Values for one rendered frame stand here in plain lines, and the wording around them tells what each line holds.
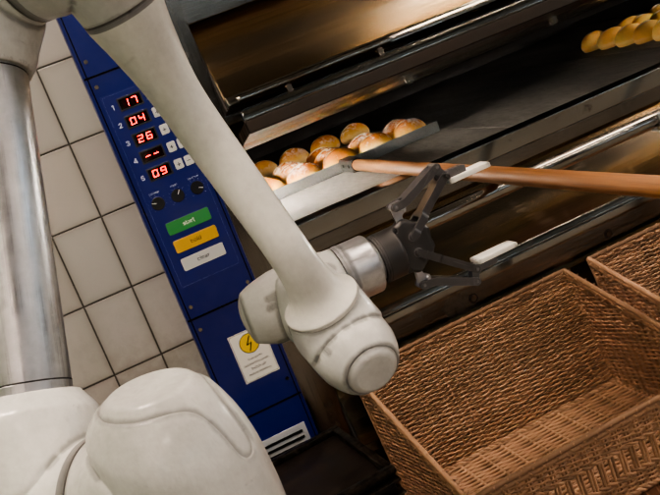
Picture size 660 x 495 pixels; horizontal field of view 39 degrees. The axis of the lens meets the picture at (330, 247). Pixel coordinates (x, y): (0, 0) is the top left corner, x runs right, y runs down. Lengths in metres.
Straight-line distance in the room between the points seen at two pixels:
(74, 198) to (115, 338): 0.29
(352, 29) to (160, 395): 1.21
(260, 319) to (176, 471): 0.45
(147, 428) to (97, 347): 1.04
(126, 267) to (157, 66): 0.81
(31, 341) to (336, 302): 0.36
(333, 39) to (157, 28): 0.86
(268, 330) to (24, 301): 0.38
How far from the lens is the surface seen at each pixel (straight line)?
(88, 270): 1.88
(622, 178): 1.33
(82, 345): 1.91
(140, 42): 1.13
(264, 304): 1.29
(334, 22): 1.97
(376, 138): 2.45
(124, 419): 0.90
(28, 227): 1.08
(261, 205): 1.13
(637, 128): 1.82
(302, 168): 2.39
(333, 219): 1.96
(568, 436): 2.02
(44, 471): 1.00
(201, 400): 0.90
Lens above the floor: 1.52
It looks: 12 degrees down
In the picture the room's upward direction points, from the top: 21 degrees counter-clockwise
